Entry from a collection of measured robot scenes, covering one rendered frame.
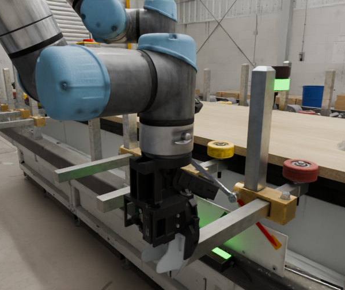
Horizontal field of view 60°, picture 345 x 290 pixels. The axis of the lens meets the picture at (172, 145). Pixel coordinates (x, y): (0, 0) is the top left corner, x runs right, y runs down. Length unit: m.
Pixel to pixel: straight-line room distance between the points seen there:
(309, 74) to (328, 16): 1.34
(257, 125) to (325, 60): 7.57
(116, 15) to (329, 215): 0.69
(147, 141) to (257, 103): 0.32
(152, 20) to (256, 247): 0.56
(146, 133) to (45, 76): 0.14
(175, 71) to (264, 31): 8.61
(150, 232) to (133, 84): 0.20
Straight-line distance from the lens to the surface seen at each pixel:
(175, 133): 0.37
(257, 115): 0.65
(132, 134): 1.03
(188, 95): 0.38
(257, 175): 0.68
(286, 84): 0.68
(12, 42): 0.42
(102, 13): 0.57
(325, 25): 8.28
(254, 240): 0.74
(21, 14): 0.41
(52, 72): 0.30
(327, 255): 0.94
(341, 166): 0.84
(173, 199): 0.42
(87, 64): 0.30
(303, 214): 0.91
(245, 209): 0.63
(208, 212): 0.80
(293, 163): 0.80
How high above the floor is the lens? 1.15
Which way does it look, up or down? 15 degrees down
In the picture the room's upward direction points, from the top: straight up
